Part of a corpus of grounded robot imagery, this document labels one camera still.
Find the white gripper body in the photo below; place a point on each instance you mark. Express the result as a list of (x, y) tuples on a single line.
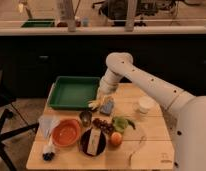
[(104, 98)]

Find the dark background office chair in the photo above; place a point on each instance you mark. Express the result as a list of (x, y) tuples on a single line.
[(116, 10)]

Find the green background tray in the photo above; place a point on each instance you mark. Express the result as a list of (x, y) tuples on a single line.
[(30, 23)]

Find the blue sponge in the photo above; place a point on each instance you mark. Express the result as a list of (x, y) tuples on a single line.
[(107, 107)]

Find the orange peach fruit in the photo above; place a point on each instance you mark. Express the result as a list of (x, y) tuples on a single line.
[(116, 138)]

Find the white rectangular block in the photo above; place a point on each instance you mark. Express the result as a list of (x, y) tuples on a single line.
[(93, 142)]

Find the green plastic tray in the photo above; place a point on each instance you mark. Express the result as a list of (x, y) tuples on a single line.
[(73, 92)]

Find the yellow banana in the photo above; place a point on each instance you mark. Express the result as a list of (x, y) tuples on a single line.
[(94, 104)]

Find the dark green pepper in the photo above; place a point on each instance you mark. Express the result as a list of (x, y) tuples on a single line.
[(131, 123)]

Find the dark-headed white brush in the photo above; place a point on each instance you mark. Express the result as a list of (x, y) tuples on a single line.
[(48, 151)]

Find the dark grape bunch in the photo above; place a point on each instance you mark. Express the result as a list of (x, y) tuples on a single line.
[(103, 125)]

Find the dark round plate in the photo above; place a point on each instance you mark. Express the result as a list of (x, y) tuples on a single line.
[(85, 139)]

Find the white plastic cup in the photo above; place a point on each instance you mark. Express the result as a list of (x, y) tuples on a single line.
[(144, 104)]

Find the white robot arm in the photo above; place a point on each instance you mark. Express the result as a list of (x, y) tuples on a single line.
[(190, 110)]

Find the orange bowl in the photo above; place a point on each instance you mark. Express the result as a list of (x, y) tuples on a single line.
[(66, 133)]

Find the small metal cup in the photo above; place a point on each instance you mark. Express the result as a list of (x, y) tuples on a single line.
[(85, 117)]

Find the green lettuce leaf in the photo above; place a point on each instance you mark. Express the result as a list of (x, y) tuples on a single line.
[(119, 124)]

